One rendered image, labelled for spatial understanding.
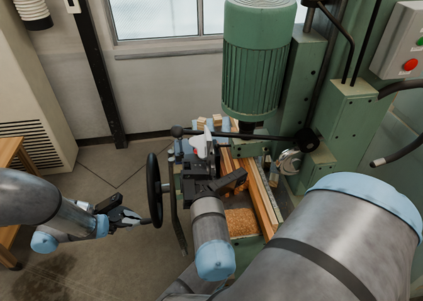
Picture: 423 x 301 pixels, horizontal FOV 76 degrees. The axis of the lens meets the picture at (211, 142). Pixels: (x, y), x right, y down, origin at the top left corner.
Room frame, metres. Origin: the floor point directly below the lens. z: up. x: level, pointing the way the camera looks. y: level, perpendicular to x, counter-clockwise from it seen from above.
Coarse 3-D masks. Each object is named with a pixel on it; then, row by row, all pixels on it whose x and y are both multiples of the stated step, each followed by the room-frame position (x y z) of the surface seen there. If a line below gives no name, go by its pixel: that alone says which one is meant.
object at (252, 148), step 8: (264, 128) 0.76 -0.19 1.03; (232, 144) 0.68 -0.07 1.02; (240, 144) 0.67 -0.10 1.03; (248, 144) 0.68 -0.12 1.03; (256, 144) 0.68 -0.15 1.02; (264, 144) 0.69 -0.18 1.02; (232, 152) 0.68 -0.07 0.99; (240, 152) 0.67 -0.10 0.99; (248, 152) 0.68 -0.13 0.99; (256, 152) 0.68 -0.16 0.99
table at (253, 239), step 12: (192, 120) 0.98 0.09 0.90; (228, 120) 0.98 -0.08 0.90; (180, 192) 0.60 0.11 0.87; (240, 192) 0.58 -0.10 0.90; (228, 204) 0.53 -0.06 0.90; (240, 204) 0.53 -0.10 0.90; (252, 204) 0.53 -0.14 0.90; (240, 240) 0.41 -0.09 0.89; (252, 240) 0.41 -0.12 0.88; (264, 240) 0.42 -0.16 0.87
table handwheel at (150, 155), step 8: (152, 152) 0.75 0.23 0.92; (152, 160) 0.68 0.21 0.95; (152, 168) 0.64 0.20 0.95; (152, 176) 0.61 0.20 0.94; (160, 176) 0.77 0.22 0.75; (152, 184) 0.59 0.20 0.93; (160, 184) 0.66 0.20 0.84; (168, 184) 0.67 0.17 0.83; (152, 192) 0.56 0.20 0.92; (160, 192) 0.64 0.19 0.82; (168, 192) 0.65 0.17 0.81; (152, 200) 0.54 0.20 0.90; (160, 200) 0.68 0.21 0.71; (152, 208) 0.53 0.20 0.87; (160, 208) 0.65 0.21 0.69; (152, 216) 0.52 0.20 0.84; (160, 216) 0.61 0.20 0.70; (160, 224) 0.53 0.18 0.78
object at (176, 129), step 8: (176, 128) 0.53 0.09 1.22; (304, 128) 0.61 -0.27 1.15; (176, 136) 0.52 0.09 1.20; (216, 136) 0.55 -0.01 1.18; (224, 136) 0.55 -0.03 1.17; (232, 136) 0.55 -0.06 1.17; (240, 136) 0.56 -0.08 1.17; (248, 136) 0.56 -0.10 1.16; (256, 136) 0.57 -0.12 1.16; (264, 136) 0.57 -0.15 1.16; (272, 136) 0.58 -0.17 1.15; (280, 136) 0.58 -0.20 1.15; (296, 136) 0.60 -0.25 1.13; (304, 136) 0.58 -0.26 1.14; (312, 136) 0.58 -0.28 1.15; (320, 136) 0.60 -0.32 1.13; (296, 144) 0.59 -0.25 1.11; (304, 144) 0.57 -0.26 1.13; (312, 144) 0.57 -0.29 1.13; (304, 152) 0.57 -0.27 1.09
